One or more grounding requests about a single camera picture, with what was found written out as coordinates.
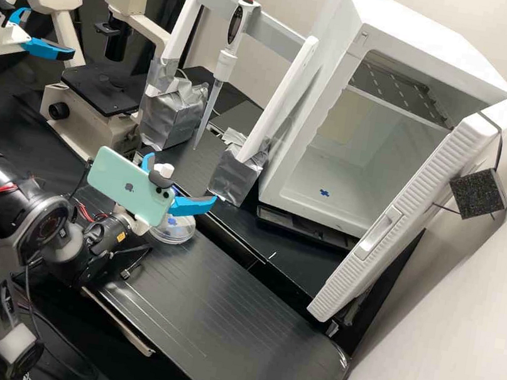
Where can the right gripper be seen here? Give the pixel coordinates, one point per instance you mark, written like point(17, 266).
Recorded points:
point(136, 224)

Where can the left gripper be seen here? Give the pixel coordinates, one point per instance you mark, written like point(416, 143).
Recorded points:
point(5, 36)

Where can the petri dish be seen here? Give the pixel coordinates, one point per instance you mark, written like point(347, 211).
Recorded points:
point(178, 231)

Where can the cream microscope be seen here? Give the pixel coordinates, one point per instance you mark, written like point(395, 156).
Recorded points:
point(90, 103)

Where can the black platform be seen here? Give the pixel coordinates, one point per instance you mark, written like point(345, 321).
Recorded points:
point(291, 257)
point(232, 330)
point(236, 111)

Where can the black tray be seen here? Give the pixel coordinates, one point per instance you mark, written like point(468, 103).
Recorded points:
point(295, 227)

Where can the white pipette stand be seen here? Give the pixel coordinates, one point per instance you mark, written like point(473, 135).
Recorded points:
point(183, 22)

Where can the pipette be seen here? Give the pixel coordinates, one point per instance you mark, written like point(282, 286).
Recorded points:
point(235, 25)

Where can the white incubator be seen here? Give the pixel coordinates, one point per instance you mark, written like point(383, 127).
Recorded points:
point(359, 186)

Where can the incubator door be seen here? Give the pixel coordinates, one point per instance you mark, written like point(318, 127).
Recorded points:
point(401, 221)

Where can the right wrist camera phone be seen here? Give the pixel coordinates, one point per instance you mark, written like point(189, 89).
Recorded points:
point(126, 183)

